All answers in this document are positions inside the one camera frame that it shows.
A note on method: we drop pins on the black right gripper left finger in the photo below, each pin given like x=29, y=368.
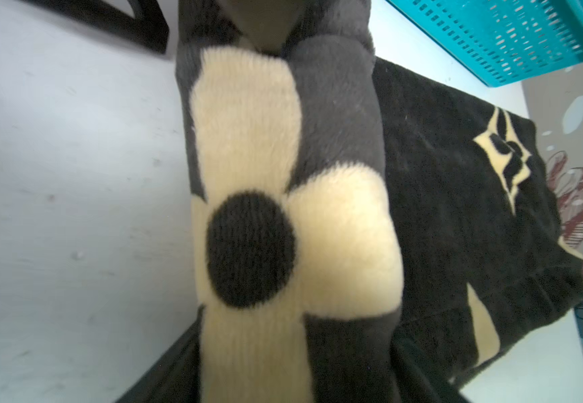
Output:
x=175, y=376

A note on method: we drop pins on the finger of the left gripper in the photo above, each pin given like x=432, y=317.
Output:
x=146, y=26

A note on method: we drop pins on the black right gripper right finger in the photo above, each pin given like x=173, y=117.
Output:
x=418, y=378

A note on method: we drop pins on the black pillowcase with cream flowers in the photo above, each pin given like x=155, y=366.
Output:
x=339, y=200

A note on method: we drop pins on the teal plastic basket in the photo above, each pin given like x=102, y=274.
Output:
x=502, y=41

